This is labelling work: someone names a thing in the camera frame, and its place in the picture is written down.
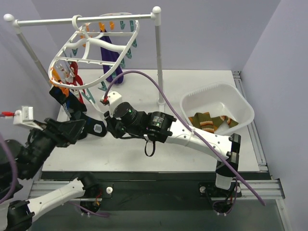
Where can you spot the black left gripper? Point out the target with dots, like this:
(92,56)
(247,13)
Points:
(44,141)

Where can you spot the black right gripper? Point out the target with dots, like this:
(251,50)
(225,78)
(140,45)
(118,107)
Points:
(110,125)

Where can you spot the black blue patterned sock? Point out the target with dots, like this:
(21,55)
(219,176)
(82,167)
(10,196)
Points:
(76,110)

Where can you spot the teal clothespin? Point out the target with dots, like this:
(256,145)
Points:
(103,86)
(88,96)

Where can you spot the olive striped sock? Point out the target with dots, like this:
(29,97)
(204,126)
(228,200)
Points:
(202,121)
(220,120)

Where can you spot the white sock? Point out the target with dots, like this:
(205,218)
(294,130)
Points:
(102,113)

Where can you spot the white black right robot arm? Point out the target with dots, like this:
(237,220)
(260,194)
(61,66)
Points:
(127,123)

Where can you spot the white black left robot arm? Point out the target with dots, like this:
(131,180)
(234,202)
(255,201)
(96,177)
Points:
(25,161)

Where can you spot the red santa sock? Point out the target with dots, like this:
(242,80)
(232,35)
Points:
(71,77)

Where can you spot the purple sock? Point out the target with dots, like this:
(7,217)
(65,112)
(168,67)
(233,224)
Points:
(110,56)

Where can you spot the white plastic basket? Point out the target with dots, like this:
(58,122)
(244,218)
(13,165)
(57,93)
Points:
(219,99)

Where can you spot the white drying rack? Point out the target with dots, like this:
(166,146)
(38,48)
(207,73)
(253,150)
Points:
(82,37)

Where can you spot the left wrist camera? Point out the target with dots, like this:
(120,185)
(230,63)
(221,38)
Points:
(24,116)

